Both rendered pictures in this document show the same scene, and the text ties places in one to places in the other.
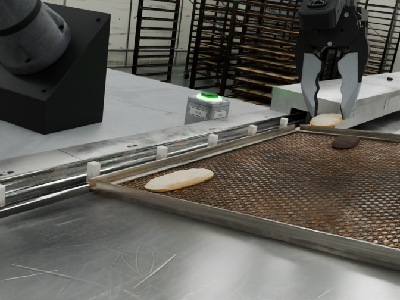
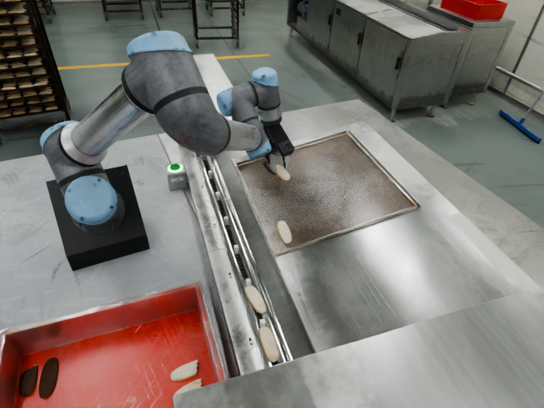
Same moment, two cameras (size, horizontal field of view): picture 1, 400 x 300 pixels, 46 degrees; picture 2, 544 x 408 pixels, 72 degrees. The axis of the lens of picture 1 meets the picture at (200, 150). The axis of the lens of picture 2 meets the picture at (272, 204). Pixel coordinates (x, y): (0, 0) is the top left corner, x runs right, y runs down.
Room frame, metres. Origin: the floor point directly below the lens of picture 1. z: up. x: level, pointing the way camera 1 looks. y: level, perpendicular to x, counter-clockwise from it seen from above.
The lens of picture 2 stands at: (0.05, 0.76, 1.74)
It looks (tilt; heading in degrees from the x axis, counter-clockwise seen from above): 40 degrees down; 305
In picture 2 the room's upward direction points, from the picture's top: 3 degrees clockwise
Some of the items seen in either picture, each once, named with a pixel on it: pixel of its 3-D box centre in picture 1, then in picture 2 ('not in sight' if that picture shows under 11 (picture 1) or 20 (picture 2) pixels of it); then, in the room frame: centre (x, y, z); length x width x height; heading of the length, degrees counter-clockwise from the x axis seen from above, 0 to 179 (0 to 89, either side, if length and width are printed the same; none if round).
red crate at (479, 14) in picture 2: not in sight; (472, 5); (0.92, -3.79, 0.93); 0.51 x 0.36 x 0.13; 149
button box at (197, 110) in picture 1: (206, 122); (177, 179); (1.03, -0.01, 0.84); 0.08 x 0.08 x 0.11; 55
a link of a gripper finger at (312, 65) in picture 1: (314, 83); (269, 160); (0.70, -0.15, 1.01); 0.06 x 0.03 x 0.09; 154
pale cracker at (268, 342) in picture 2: not in sight; (269, 342); (0.33, 0.33, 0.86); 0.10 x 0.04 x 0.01; 145
